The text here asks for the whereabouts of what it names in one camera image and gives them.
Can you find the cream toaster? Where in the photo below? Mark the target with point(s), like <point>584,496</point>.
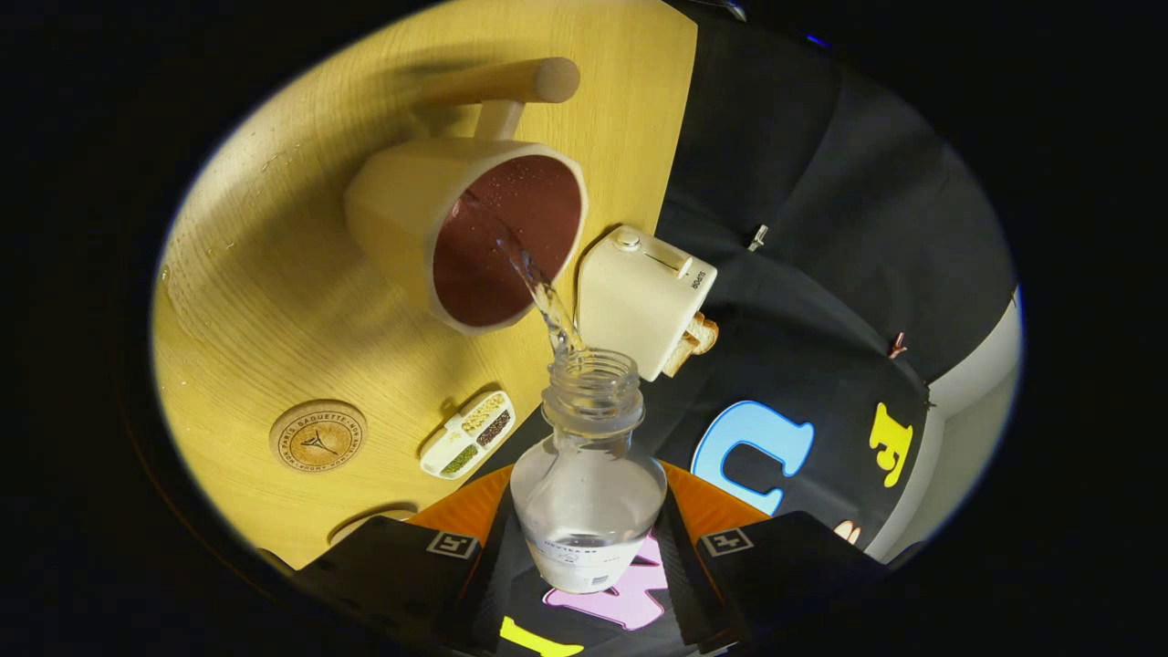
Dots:
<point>634,301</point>

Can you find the small metal clip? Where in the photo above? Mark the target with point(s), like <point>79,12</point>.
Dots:
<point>758,237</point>

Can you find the small red clip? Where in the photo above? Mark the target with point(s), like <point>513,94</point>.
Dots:
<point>898,345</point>

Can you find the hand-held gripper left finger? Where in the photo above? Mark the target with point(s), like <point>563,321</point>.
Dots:
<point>493,584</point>

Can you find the white divided seed dish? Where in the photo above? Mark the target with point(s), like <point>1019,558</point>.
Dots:
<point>467,434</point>

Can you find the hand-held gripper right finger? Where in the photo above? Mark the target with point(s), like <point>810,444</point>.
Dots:
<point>680,584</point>

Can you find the black backdrop cloth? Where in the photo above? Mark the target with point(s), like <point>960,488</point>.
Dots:
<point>821,228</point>

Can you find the round cork coaster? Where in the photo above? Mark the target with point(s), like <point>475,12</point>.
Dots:
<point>318,437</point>

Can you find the wooden table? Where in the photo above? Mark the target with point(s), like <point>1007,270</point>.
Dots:
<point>274,301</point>

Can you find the clear plastic juice bottle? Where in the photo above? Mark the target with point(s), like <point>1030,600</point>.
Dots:
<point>589,511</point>

